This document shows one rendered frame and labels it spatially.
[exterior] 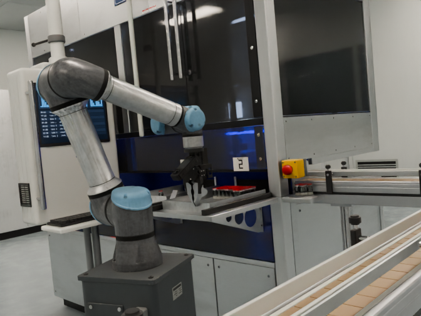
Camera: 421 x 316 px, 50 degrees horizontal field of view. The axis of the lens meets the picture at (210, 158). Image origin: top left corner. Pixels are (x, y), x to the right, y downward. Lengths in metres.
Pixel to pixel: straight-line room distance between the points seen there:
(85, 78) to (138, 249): 0.50
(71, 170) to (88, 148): 0.96
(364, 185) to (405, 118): 4.72
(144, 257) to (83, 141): 0.39
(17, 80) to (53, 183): 0.51
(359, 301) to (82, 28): 2.51
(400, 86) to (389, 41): 0.61
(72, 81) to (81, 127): 0.17
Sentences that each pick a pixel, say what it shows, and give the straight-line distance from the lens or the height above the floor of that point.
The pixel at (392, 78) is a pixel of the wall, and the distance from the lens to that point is 6.55.
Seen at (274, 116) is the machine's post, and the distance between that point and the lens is 1.83.
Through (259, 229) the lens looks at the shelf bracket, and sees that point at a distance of 1.93.
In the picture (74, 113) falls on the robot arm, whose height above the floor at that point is 1.26.
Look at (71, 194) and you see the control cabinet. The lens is 2.37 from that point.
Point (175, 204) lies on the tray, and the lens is 1.75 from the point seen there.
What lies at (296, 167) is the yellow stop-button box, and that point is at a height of 1.00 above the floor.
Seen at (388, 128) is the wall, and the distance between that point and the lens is 6.56.
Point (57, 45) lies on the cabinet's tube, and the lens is 2.48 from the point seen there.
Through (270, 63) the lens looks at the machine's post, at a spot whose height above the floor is 1.42.
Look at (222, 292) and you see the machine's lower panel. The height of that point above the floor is 0.42.
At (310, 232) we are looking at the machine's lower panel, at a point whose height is 0.69.
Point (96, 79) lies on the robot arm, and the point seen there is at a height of 1.34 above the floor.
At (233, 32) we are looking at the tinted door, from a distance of 1.99.
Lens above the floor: 1.16
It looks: 3 degrees down
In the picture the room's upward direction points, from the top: 5 degrees counter-clockwise
